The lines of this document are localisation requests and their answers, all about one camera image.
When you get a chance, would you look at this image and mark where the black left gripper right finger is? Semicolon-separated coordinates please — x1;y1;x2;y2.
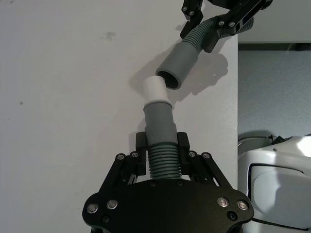
176;132;234;190

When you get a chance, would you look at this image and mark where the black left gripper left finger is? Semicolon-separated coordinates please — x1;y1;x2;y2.
101;132;148;189

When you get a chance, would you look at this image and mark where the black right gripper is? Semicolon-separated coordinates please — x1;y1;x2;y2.
180;0;273;53

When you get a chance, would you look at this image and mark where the grey corrugated hose white tip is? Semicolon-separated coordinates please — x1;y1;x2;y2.
142;75;182;182

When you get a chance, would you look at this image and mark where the grey corrugated hose wide cuff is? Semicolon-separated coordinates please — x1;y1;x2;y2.
155;17;255;90

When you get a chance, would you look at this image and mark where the white glossy robot shell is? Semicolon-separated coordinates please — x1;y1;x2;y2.
237;131;311;232

